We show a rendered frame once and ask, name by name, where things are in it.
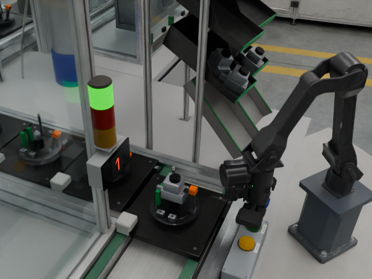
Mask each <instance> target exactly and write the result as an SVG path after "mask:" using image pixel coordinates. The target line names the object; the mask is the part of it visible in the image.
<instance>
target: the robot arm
mask: <svg viewBox="0 0 372 279"><path fill-rule="evenodd" d="M327 73H329V74H330V78H325V79H321V78H322V77H323V76H324V75H325V74H327ZM367 77H368V68H367V67H366V66H365V65H364V64H363V63H362V62H361V61H359V60H358V59H357V58H356V57H355V56H354V55H352V54H351V53H350V52H347V51H343V52H341V53H338V54H337V55H335V56H332V57H330V58H327V59H324V60H322V61H321V62H320V63H319V64H318V65H317V66H316V67H315V68H314V69H312V70H310V71H307V72H305V73H303V74H302V75H301V77H300V79H299V83H298V84H297V86H296V87H295V89H294V90H293V91H292V93H291V94H290V96H289V97H288V99H287V100H286V102H285V103H284V105H283V106H282V107H281V109H280V110H279V112H278V114H277V115H276V117H275V118H274V119H273V121H272V122H271V123H270V124H269V125H267V126H265V127H263V128H262V129H260V130H259V131H258V133H257V134H256V135H255V136H254V137H253V139H252V140H251V142H250V143H249V144H248V145H247V146H246V147H245V148H244V149H243V150H242V151H241V154H242V156H243V158H242V159H237V160H227V161H224V163H223V164H221V166H220V167H219V174H220V181H221V184H222V186H223V187H225V191H224V192H225V195H224V197H226V199H227V200H228V201H237V199H241V198H243V201H244V202H245V203H244V205H243V207H242V208H240V209H239V211H238V214H237V216H236V220H235V221H236V223H237V224H240V225H243V226H247V227H250V228H253V229H256V230H258V229H259V228H260V226H261V223H262V220H263V217H264V216H265V213H266V210H267V209H266V208H267V207H268V205H269V202H270V198H269V197H270V195H271V191H270V190H272V191H274V188H275V186H276V182H277V180H276V178H275V177H274V176H273V174H274V171H275V168H280V167H284V164H283V163H282V161H281V160H280V159H281V157H282V155H283V153H284V151H285V149H286V147H287V140H288V137H289V135H290V133H291V132H292V130H293V129H294V127H295V126H296V124H297V123H298V122H299V120H300V119H301V118H302V116H303V115H304V113H305V112H306V111H307V109H308V108H309V107H310V105H311V103H312V102H313V101H314V99H315V98H316V97H317V96H318V95H321V94H323V93H329V92H335V97H334V113H333V129H332V139H331V140H330V141H329V142H328V143H323V152H322V155H323V157H324V158H325V159H326V160H327V162H328V163H329V164H330V168H329V169H328V171H327V174H326V177H325V182H323V183H322V184H321V186H322V187H323V188H325V189H326V190H327V191H329V192H330V193H331V194H332V195H334V196H335V197H336V198H337V199H340V198H342V197H344V196H346V195H348V194H350V193H352V192H354V191H355V189H354V188H353V184H354V182H355V181H356V180H360V179H361V177H362V176H363V175H364V174H363V172H362V171H361V170H360V169H359V168H358V167H357V164H358V162H357V154H356V152H355V149H354V146H353V143H352V141H353V131H354V121H355V110H356V104H357V95H358V93H360V92H361V90H362V89H363V88H364V86H365V83H366V80H367ZM253 151H254V152H255V154H256V156H257V158H256V159H255V158H254V157H253V155H252V152H253ZM271 188H272V189H271Z"/></svg>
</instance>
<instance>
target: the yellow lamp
mask: <svg viewBox="0 0 372 279"><path fill-rule="evenodd" d="M92 130H93V135H94V144H95V145H96V146H97V147H100V148H110V147H112V146H114V145H115V144H116V142H117V138H116V124H115V125H114V126H113V127H111V128H109V129H106V130H98V129H96V128H94V127H92Z"/></svg>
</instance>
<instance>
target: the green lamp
mask: <svg viewBox="0 0 372 279"><path fill-rule="evenodd" d="M88 92H89V101H90V106H91V107H92V108H93V109H96V110H106V109H109V108H110V107H112V106H113V104H114V101H113V87H112V84H111V85H110V86H109V87H106V88H104V89H94V88H91V87H90V86H89V85H88Z"/></svg>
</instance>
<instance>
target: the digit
mask: <svg viewBox="0 0 372 279"><path fill-rule="evenodd" d="M111 164H112V176H113V180H114V178H115V177H116V176H117V175H118V174H119V172H120V171H121V170H122V168H123V159H122V149H120V150H119V151H118V153H117V154H116V155H115V156H114V157H113V159H112V160H111Z"/></svg>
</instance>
